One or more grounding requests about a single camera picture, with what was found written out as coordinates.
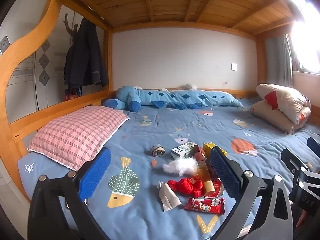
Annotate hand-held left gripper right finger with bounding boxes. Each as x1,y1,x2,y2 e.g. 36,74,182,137
209,146,294,240

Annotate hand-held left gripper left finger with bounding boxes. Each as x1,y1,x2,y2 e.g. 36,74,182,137
27,147,112,240

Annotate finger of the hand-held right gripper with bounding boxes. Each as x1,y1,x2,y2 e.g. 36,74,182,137
307,137,320,157
281,148,310,178

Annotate white fluffy pom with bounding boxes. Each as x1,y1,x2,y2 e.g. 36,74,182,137
162,157,199,176

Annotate red foil wrapper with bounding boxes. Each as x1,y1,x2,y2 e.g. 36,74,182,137
202,179,224,198

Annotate amber liquid bottle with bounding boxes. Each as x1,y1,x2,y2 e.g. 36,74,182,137
196,160,216,197

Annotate yellow milk carton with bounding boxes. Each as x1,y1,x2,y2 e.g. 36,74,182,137
202,142,228,158

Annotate red snack wrapper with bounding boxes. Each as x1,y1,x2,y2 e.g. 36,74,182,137
183,197,225,215

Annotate blue fish print blanket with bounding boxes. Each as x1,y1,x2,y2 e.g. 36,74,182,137
17,97,320,240

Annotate red knitted cloth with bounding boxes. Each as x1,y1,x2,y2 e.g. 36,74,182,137
167,177,204,198

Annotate pink plaid pillow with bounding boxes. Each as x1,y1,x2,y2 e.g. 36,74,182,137
27,105,130,172

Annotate white milk carton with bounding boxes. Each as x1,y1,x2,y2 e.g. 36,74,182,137
171,142,197,160

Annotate folded cream quilt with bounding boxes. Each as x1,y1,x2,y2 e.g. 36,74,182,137
251,83,312,134

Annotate grey paper packet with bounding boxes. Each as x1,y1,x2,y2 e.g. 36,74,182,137
157,181,182,212

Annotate rolled grey sock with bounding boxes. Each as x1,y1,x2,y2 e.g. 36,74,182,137
149,144,166,157

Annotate blue plush toy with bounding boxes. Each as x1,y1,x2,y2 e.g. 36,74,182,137
103,85,244,112

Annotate grey curtain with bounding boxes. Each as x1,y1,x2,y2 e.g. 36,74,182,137
265,34,294,88

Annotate window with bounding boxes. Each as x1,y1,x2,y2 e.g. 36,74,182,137
287,0,320,74

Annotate white wardrobe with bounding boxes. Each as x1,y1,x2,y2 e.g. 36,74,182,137
5,0,108,123

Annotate dark hanging coat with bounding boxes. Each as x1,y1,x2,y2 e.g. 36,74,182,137
64,17,108,90

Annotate wooden coat rack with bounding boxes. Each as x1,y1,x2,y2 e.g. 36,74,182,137
64,12,79,34

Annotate wooden bunk bed frame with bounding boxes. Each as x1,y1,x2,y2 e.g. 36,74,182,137
0,0,295,203

